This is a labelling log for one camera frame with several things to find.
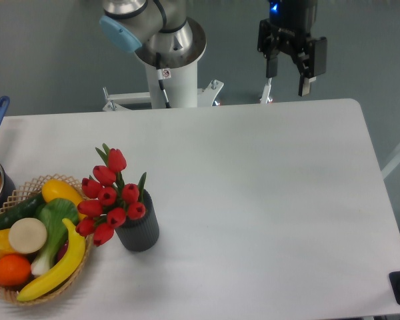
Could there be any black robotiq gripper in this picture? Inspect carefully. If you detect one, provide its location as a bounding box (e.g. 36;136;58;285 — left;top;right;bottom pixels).
257;0;327;97

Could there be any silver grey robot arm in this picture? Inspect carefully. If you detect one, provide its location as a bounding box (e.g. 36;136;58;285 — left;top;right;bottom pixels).
99;1;327;96

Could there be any green bok choy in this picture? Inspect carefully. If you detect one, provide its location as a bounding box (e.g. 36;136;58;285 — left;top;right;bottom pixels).
31;198;79;277

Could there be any woven wicker basket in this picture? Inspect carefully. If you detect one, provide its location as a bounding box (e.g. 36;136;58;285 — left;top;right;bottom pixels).
0;174;93;306

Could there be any beige round wooden disc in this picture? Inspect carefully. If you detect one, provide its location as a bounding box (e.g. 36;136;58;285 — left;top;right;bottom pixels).
8;218;47;254

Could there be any red tulip bouquet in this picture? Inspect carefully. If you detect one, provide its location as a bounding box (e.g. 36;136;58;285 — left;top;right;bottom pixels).
76;144;148;247

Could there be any green cucumber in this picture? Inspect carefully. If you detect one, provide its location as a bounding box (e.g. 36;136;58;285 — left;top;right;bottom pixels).
0;193;45;230

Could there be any yellow banana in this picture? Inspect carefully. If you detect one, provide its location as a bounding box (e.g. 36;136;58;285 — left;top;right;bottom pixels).
17;218;86;303

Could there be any dark grey ribbed vase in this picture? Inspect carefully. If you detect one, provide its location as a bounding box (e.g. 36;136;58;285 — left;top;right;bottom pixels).
115;190;159;252

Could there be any orange fruit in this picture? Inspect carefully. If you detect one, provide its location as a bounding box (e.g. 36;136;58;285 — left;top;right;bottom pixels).
0;254;31;287

